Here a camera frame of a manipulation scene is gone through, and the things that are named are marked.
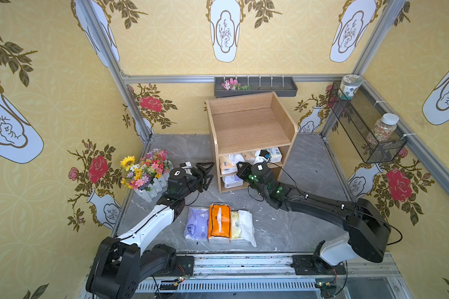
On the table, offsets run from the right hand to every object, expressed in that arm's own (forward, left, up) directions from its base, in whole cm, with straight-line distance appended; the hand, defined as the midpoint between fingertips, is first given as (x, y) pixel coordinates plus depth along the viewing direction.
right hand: (240, 159), depth 81 cm
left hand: (-4, +13, -2) cm, 14 cm away
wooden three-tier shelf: (+9, -3, +9) cm, 13 cm away
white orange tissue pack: (-3, +5, 0) cm, 6 cm away
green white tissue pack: (+3, -16, 0) cm, 16 cm away
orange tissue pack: (-24, +8, -14) cm, 29 cm away
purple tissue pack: (-23, +18, -16) cm, 33 cm away
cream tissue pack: (+2, -4, 0) cm, 4 cm away
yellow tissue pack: (-24, -2, -15) cm, 29 cm away
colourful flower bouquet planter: (-6, +41, -7) cm, 42 cm away
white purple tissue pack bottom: (-3, +4, -14) cm, 15 cm away
